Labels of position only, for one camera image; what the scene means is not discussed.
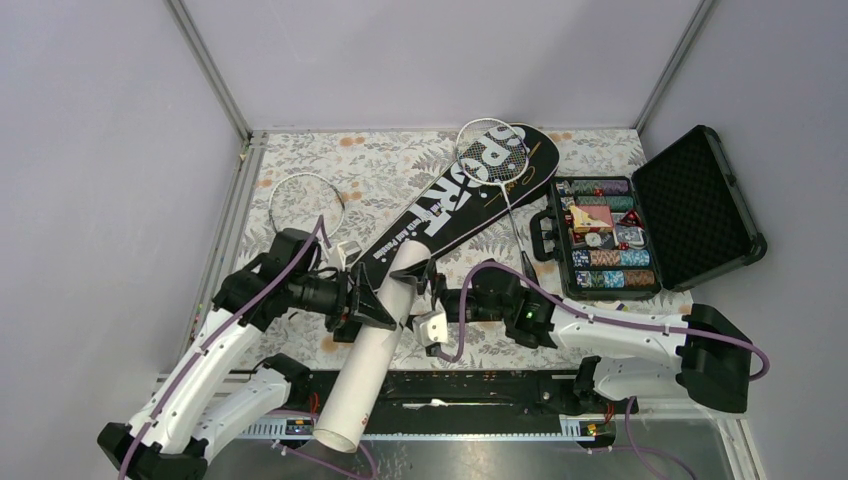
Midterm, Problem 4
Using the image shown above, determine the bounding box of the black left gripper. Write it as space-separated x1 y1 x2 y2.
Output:
290 262 396 343

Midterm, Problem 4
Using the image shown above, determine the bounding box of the white shuttlecock tube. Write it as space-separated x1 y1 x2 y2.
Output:
314 240 431 453

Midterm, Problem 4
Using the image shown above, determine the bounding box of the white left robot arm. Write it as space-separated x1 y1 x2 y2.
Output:
97 226 431 479

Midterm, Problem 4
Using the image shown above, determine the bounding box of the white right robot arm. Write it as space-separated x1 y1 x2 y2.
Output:
390 260 770 414

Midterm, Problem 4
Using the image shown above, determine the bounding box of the floral table mat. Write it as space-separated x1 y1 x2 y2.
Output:
234 127 694 370

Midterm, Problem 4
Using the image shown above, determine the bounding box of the white racket on bag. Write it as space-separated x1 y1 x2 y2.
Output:
455 117 560 281

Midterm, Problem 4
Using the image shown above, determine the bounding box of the black racket cover bag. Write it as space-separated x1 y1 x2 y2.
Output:
354 123 560 286

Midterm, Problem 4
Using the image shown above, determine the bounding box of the red playing card box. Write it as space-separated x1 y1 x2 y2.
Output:
569 205 615 233

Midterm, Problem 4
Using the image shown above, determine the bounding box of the black poker chip case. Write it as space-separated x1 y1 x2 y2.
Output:
529 125 768 301

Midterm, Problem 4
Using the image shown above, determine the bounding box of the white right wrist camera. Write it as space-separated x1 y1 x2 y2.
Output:
410 311 449 347

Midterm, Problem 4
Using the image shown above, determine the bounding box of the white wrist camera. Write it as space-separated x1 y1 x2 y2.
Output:
410 311 449 347
328 241 362 271

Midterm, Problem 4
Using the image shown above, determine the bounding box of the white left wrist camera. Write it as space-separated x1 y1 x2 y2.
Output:
328 241 362 271

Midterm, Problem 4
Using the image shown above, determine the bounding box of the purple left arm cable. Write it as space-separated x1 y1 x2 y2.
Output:
117 215 327 480

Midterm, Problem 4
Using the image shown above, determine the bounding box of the white racket black handle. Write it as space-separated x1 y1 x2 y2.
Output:
267 172 347 254

